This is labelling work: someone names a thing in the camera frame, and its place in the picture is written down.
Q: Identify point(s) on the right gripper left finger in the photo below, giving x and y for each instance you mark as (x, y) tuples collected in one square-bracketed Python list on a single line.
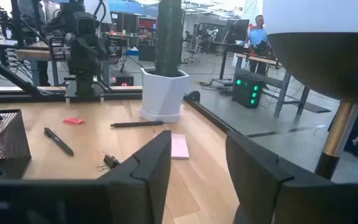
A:
[(145, 186)]

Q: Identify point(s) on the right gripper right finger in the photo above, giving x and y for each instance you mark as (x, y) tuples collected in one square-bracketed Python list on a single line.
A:
[(253, 180)]

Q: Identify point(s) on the pink sticky note pad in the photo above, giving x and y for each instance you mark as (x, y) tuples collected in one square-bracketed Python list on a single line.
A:
[(180, 146)]

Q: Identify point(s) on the slim black marker pen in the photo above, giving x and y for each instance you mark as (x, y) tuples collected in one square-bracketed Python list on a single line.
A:
[(135, 124)]

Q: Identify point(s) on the pink eraser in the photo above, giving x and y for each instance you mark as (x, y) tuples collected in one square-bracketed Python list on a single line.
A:
[(72, 121)]

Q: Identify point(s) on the black pen with clip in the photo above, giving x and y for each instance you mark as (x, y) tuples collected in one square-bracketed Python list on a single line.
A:
[(57, 141)]

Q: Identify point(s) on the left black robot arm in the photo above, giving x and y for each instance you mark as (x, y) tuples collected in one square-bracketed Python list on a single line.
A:
[(84, 56)]

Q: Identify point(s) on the black mesh desk organizer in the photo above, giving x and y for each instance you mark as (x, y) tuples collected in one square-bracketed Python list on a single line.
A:
[(5, 146)]

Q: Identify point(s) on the person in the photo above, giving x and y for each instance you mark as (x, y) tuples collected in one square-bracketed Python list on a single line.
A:
[(31, 12), (257, 35)]

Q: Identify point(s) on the wooden workbench with grey legs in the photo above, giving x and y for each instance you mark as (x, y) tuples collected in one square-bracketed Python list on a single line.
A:
[(281, 96), (33, 54)]

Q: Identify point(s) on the computer tower with red light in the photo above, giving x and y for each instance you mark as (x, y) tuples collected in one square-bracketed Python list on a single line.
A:
[(123, 80)]

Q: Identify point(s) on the green cactus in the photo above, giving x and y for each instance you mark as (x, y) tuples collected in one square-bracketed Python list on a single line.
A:
[(168, 37)]

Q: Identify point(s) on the computer tower with green lights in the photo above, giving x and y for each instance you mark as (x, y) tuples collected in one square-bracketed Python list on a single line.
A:
[(245, 93)]

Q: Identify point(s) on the white faceted plant pot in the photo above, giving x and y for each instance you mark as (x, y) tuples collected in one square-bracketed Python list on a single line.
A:
[(163, 93)]

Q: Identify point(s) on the white globe table lamp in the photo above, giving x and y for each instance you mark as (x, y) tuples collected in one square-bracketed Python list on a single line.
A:
[(322, 62)]

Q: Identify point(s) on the black background monitor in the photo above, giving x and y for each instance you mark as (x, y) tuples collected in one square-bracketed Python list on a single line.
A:
[(238, 31)]

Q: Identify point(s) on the black aluminium table frame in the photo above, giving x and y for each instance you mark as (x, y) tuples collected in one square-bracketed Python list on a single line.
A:
[(120, 96)]

